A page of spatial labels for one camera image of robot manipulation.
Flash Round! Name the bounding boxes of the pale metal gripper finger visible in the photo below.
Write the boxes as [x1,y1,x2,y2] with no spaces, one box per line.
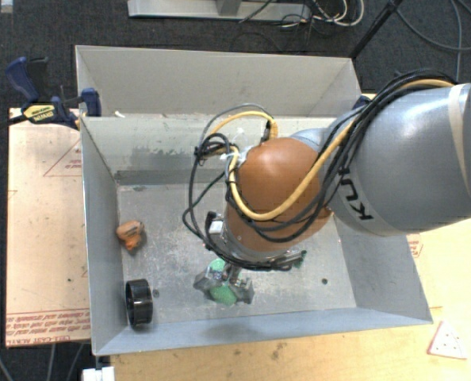
[231,277,256,306]
[193,271,217,292]

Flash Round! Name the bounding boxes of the green round toy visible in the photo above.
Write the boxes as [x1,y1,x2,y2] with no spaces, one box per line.
[208,283,239,307]

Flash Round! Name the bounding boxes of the grey metal bin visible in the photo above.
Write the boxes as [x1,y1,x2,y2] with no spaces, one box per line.
[75,44,435,357]

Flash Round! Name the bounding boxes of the brown cardboard board red print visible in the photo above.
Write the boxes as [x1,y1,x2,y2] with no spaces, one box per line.
[5,107,92,348]

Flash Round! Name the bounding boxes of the black cylinder on white bracket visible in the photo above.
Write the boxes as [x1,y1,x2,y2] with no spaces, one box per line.
[205,210,224,236]

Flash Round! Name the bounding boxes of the black ring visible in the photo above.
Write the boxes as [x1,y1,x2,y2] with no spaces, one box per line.
[124,278,155,327]

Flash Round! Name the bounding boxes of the orange lumpy toy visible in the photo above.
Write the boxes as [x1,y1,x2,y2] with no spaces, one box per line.
[115,219,146,252]

